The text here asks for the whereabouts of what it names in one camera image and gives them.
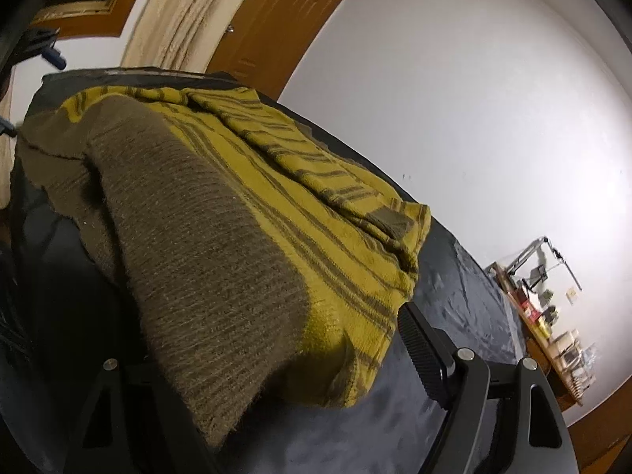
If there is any cream door frame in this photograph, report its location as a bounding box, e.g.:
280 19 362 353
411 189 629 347
121 0 277 72

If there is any brown wooden door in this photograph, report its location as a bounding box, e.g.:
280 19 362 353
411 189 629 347
207 0 371 83

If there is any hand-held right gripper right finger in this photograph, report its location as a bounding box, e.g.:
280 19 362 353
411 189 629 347
397 302 579 474

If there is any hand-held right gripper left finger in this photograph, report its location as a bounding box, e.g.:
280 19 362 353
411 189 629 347
64 358 218 474

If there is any yellow striped knit sweater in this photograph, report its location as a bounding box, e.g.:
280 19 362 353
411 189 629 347
15 84 433 450

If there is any wooden shelf unit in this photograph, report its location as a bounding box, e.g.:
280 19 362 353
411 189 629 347
486 261 598 412

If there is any metal desk lamp stand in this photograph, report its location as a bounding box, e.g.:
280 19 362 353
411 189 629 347
504 237 583 293

